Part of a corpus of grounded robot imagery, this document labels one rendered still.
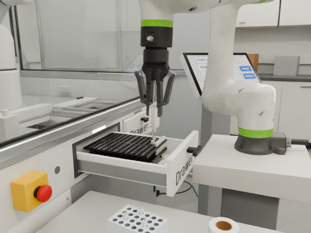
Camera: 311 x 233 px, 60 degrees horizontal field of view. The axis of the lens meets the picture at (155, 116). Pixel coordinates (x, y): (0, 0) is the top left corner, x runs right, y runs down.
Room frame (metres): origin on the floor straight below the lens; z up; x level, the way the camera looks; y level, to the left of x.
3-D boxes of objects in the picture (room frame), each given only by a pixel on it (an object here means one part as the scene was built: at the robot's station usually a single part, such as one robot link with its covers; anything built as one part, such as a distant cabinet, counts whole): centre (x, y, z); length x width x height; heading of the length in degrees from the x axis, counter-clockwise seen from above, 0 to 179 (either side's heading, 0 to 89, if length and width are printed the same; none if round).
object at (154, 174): (0.86, 0.10, 0.86); 0.40 x 0.26 x 0.06; 68
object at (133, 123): (1.19, 0.07, 0.87); 0.29 x 0.02 x 0.11; 158
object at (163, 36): (0.80, 0.00, 1.23); 0.12 x 0.09 x 0.06; 160
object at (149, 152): (0.82, 0.00, 0.90); 0.18 x 0.02 x 0.01; 158
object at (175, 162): (0.79, -0.09, 0.87); 0.29 x 0.02 x 0.11; 158
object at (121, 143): (0.86, 0.10, 0.87); 0.22 x 0.18 x 0.06; 68
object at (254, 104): (0.99, -0.37, 0.99); 0.16 x 0.13 x 0.19; 46
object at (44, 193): (0.57, 0.26, 0.88); 0.04 x 0.03 x 0.04; 158
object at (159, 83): (0.80, -0.01, 1.09); 0.04 x 0.01 x 0.11; 160
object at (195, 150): (0.78, -0.12, 0.91); 0.07 x 0.04 x 0.01; 158
